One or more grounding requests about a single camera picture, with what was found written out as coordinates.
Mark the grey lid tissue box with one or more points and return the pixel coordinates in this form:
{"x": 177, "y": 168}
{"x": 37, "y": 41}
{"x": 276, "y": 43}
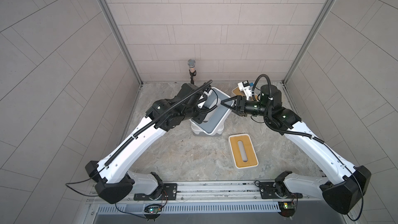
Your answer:
{"x": 218, "y": 116}

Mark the black microphone stand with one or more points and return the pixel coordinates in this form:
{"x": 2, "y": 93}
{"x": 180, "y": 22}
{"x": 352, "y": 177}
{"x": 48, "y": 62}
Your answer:
{"x": 192, "y": 71}

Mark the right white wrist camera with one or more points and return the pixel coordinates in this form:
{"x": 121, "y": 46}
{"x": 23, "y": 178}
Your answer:
{"x": 246, "y": 88}

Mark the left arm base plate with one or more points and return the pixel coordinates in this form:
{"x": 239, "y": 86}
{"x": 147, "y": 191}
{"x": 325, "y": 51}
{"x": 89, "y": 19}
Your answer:
{"x": 164, "y": 191}

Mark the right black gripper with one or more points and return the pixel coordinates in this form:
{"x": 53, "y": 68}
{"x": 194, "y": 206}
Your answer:
{"x": 242, "y": 110}

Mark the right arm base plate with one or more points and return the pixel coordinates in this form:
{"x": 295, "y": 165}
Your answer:
{"x": 273, "y": 190}

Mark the right circuit board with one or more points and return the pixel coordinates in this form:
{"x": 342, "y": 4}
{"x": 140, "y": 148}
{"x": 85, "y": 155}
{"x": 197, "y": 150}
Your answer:
{"x": 287, "y": 209}

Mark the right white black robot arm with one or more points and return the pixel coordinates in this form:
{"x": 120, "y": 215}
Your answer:
{"x": 344, "y": 184}

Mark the aluminium mounting rail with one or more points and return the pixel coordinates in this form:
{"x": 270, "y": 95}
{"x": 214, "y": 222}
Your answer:
{"x": 217, "y": 189}

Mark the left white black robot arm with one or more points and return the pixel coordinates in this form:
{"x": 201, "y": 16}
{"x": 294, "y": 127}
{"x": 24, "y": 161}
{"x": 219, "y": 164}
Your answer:
{"x": 114, "y": 180}

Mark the wooden lid tissue box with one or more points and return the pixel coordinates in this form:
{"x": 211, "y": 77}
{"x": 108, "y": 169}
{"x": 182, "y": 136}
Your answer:
{"x": 237, "y": 91}
{"x": 243, "y": 153}

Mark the circuit board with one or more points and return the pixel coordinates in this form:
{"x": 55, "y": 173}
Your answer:
{"x": 287, "y": 209}
{"x": 153, "y": 211}

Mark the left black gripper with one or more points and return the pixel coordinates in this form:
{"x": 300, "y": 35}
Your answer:
{"x": 201, "y": 115}

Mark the left circuit board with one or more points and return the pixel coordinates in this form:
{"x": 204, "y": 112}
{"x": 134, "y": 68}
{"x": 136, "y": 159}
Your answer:
{"x": 153, "y": 211}

